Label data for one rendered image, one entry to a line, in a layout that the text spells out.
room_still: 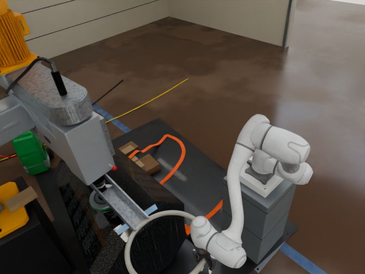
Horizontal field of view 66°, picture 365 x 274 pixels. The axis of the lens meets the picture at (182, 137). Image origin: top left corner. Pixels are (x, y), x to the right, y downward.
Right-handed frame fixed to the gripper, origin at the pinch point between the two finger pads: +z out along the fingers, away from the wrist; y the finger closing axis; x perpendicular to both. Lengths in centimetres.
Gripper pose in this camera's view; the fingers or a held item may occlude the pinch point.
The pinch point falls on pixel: (206, 267)
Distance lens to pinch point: 172.8
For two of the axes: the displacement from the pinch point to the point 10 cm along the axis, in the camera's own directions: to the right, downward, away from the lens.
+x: -4.6, 5.7, -6.9
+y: -8.8, -1.8, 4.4
